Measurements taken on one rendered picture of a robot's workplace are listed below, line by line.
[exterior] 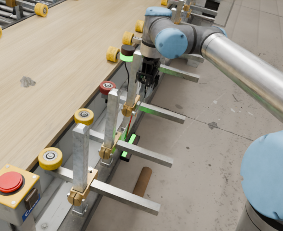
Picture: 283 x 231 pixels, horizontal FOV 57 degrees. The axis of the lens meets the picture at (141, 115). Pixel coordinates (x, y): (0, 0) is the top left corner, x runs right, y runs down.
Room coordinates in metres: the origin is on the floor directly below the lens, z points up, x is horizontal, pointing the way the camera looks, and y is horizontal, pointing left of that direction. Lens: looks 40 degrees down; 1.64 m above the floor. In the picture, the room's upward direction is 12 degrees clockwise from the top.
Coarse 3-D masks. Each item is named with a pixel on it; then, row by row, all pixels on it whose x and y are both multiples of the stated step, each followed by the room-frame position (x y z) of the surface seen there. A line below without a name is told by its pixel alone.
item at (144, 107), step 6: (102, 96) 1.04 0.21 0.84; (120, 96) 1.05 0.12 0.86; (120, 102) 1.03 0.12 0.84; (138, 102) 1.03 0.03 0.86; (144, 108) 1.00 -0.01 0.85; (150, 108) 1.00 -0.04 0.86; (156, 108) 1.01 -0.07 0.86; (156, 114) 0.99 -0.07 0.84; (162, 114) 0.99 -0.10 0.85; (168, 114) 0.98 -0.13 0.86; (174, 114) 0.99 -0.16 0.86; (174, 120) 0.97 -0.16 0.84; (180, 120) 0.97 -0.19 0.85
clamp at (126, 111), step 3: (138, 96) 1.06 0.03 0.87; (135, 99) 1.03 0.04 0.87; (138, 99) 1.04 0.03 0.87; (135, 102) 1.01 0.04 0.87; (123, 105) 0.97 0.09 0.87; (126, 105) 0.97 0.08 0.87; (135, 105) 1.00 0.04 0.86; (123, 108) 0.95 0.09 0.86; (126, 108) 0.95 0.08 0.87; (129, 108) 0.96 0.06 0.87; (132, 108) 0.96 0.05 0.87; (123, 111) 0.95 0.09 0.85; (126, 111) 0.95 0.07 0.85; (129, 111) 0.94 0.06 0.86; (123, 114) 0.95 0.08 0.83; (126, 114) 0.95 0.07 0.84; (129, 114) 0.94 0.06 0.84
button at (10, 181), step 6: (6, 174) 0.25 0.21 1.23; (12, 174) 0.25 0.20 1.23; (18, 174) 0.26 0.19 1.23; (0, 180) 0.24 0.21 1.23; (6, 180) 0.24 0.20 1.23; (12, 180) 0.24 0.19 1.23; (18, 180) 0.25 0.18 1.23; (0, 186) 0.23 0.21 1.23; (6, 186) 0.23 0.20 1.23; (12, 186) 0.23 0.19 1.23; (18, 186) 0.24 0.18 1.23
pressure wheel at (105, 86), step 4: (100, 84) 1.05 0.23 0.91; (104, 84) 1.06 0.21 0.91; (108, 84) 1.05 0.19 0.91; (112, 84) 1.07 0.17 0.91; (100, 88) 1.03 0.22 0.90; (104, 88) 1.02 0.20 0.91; (108, 88) 1.02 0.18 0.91; (100, 92) 1.03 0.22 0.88; (104, 92) 1.01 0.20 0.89; (108, 92) 1.02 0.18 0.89
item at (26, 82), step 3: (24, 78) 0.96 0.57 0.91; (27, 78) 0.95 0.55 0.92; (30, 78) 0.97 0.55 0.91; (21, 81) 0.94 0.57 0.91; (24, 81) 0.93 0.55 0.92; (27, 81) 0.94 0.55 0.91; (30, 81) 0.95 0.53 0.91; (33, 81) 0.95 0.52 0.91; (21, 84) 0.92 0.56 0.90; (24, 84) 0.92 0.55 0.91; (27, 84) 0.92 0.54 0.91; (30, 84) 0.93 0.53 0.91; (33, 84) 0.94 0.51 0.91; (24, 87) 0.91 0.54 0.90; (27, 87) 0.91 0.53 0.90
